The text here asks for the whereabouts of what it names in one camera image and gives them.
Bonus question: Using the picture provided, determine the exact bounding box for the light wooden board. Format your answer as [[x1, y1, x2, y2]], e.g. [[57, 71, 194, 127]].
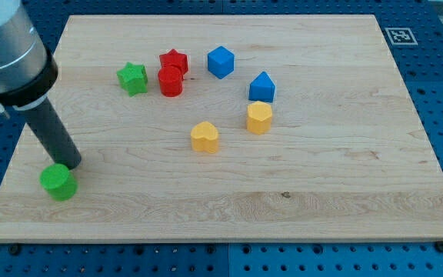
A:
[[0, 15, 443, 243]]

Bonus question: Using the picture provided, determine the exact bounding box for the green star block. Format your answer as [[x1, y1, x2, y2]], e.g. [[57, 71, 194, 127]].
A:
[[116, 62, 148, 97]]

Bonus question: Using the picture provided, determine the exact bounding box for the yellow hexagon block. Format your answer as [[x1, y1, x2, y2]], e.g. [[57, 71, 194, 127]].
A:
[[246, 101, 273, 135]]

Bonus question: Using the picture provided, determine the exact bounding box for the green cylinder block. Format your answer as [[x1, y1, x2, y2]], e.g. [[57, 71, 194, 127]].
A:
[[39, 163, 78, 201]]

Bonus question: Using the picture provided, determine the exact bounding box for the red star block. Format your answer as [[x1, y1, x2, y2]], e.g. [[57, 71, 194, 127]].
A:
[[159, 48, 188, 75]]

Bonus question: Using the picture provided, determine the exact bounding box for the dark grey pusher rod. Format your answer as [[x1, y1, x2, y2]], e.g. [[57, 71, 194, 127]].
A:
[[21, 98, 82, 169]]

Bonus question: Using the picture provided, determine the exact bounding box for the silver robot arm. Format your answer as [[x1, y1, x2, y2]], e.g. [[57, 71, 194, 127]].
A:
[[0, 0, 58, 116]]

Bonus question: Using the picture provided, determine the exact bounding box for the red cylinder block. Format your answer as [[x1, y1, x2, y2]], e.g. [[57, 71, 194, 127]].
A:
[[158, 66, 183, 97]]

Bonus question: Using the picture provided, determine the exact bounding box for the white fiducial marker tag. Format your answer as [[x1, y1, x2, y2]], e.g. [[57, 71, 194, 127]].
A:
[[385, 27, 418, 45]]

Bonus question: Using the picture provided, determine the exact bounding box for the yellow heart block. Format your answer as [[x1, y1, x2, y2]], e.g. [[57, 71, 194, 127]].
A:
[[190, 121, 219, 153]]

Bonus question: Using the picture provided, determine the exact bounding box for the blue cube block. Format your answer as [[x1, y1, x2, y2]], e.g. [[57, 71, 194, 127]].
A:
[[208, 46, 235, 79]]

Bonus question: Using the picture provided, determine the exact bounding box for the blue house-shaped block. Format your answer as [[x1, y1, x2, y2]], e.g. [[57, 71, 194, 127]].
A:
[[248, 72, 276, 103]]

